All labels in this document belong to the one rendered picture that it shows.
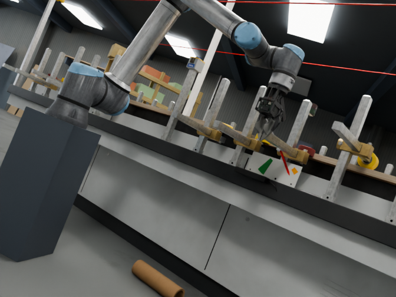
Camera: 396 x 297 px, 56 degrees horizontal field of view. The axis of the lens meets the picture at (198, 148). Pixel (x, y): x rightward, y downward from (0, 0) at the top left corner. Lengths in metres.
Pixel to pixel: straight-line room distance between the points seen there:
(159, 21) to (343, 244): 1.26
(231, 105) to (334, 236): 9.51
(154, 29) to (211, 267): 1.26
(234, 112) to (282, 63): 9.49
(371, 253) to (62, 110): 1.38
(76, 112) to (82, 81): 0.14
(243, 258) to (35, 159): 1.11
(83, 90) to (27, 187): 0.47
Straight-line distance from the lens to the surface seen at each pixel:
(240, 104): 10.98
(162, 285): 1.89
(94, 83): 1.76
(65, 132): 1.65
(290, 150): 1.67
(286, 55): 1.49
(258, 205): 1.79
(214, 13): 1.54
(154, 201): 2.44
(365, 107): 1.73
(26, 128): 1.75
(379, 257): 1.61
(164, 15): 1.86
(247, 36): 1.41
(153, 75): 7.71
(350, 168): 1.83
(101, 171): 2.87
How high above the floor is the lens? 0.63
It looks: 2 degrees up
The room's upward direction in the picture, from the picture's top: 22 degrees clockwise
